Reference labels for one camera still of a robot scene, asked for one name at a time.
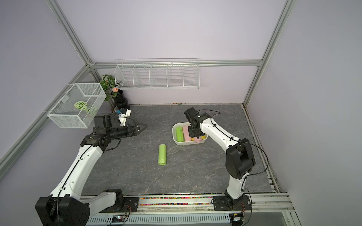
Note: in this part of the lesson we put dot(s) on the white wire basket cube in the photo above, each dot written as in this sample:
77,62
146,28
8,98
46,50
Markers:
78,107

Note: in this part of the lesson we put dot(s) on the long white wire shelf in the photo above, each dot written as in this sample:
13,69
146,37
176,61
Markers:
157,73

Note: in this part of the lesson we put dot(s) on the white vented cable duct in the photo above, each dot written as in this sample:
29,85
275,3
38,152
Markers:
159,219

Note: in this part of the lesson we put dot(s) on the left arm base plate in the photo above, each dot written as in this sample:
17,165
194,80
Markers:
127,205

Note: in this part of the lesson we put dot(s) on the light green roll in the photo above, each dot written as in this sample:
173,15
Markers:
162,154

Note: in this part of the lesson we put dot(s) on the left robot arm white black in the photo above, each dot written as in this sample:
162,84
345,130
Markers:
65,205

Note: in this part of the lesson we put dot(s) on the bright green roll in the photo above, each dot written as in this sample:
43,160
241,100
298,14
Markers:
179,134

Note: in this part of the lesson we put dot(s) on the black vase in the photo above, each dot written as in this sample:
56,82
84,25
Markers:
121,101

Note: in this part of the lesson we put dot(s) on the pink trash bag roll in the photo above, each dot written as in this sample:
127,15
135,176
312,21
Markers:
186,134
197,139

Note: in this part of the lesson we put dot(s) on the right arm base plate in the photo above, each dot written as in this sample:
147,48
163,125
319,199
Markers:
225,203

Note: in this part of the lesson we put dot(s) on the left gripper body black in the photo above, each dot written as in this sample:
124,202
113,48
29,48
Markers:
128,133

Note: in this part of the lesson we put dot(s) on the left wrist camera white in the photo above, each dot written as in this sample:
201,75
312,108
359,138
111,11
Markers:
122,115

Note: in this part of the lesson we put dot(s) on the aluminium mounting rail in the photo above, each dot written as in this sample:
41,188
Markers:
202,203

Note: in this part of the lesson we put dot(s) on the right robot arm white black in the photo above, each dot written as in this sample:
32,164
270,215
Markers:
239,155

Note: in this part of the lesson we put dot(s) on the green artificial plant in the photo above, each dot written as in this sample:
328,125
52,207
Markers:
108,83

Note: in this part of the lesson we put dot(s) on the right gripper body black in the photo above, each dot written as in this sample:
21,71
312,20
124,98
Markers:
192,132

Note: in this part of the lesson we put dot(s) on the white plastic storage box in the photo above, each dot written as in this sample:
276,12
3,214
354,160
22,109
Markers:
192,142

